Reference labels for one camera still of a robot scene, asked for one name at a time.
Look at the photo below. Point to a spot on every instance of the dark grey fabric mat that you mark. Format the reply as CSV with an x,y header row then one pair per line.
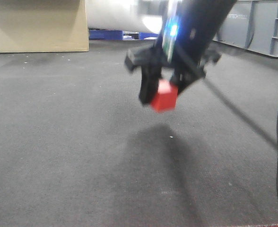
x,y
77,149

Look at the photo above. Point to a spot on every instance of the white cylindrical roll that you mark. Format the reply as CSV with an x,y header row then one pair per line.
x,y
127,15

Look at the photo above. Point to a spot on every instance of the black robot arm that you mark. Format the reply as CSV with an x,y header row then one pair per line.
x,y
188,28

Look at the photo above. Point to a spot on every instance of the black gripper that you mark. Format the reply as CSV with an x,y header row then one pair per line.
x,y
188,60

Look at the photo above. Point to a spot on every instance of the cardboard box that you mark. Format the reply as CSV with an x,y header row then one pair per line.
x,y
43,26

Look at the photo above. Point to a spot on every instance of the red magnetic cube block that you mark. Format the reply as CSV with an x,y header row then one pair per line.
x,y
165,98

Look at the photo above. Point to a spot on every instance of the blue plastic crate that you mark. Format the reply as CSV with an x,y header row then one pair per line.
x,y
99,34

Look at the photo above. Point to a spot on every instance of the grey metal shelf unit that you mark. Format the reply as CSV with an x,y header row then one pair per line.
x,y
252,25

